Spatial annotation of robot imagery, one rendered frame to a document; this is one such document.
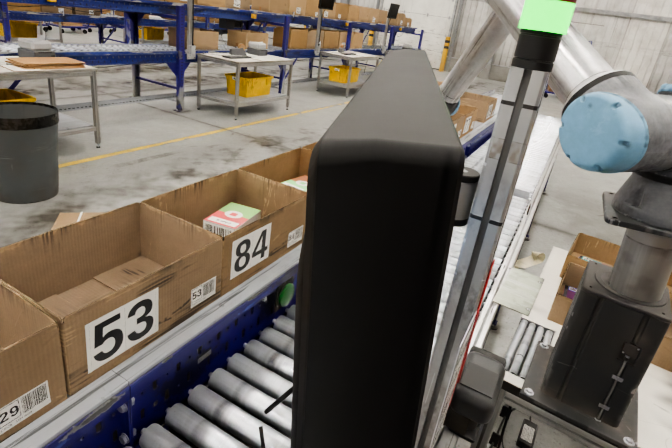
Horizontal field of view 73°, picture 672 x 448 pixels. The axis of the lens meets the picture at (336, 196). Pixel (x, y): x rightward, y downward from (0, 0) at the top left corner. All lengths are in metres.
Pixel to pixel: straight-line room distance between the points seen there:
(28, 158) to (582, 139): 3.47
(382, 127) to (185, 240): 1.07
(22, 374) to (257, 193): 0.87
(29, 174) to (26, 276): 2.69
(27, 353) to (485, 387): 0.71
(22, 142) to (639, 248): 3.52
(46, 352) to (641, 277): 1.18
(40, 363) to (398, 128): 0.83
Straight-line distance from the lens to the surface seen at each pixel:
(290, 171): 1.83
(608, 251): 2.20
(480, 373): 0.79
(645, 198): 1.13
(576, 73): 1.06
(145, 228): 1.31
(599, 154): 0.96
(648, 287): 1.22
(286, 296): 1.32
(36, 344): 0.90
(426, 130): 0.16
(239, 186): 1.56
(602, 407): 1.34
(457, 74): 1.68
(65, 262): 1.23
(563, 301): 1.63
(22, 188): 3.90
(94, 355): 0.99
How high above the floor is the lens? 1.58
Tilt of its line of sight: 22 degrees down
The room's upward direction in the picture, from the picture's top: 8 degrees clockwise
